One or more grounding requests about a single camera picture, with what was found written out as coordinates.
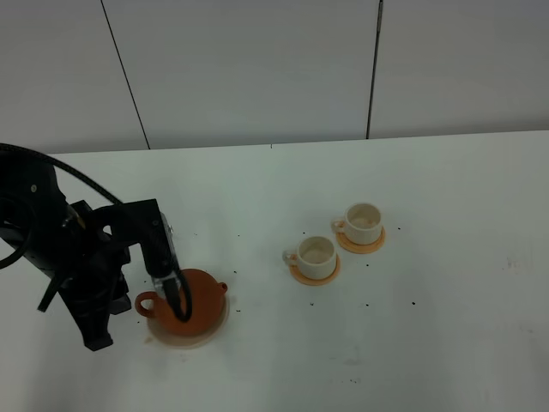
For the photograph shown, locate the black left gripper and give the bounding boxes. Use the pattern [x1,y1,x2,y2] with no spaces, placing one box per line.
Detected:
[25,199,165,351]

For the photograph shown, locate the brown round teapot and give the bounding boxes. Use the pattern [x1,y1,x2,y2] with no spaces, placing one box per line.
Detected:
[135,269,228,337]

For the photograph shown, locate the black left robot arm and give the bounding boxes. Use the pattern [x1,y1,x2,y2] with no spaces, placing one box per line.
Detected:
[1,150,172,351]

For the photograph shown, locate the beige round teapot tray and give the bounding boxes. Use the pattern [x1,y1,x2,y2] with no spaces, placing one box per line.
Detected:
[147,298,230,349]

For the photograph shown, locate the near orange saucer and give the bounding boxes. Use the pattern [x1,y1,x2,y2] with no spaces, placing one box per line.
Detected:
[289,256,341,287]

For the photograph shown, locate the orange saucer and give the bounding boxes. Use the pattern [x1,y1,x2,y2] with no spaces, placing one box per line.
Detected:
[289,256,341,287]
[335,227,386,254]

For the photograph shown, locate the near white teacup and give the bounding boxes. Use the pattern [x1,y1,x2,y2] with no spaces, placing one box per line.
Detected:
[282,236,337,279]

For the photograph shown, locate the white teacup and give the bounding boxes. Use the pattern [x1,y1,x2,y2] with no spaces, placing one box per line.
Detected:
[282,236,337,279]
[331,203,383,245]

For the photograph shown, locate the far orange saucer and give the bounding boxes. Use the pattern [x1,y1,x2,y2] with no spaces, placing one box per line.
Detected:
[335,227,386,254]

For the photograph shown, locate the far white teacup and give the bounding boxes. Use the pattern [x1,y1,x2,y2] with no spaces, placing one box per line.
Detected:
[331,203,383,245]

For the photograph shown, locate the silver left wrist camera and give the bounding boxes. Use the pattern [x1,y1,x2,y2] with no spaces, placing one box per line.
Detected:
[151,212,181,299]

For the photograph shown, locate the black braided camera cable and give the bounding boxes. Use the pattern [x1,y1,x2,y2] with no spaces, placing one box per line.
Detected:
[0,142,193,323]

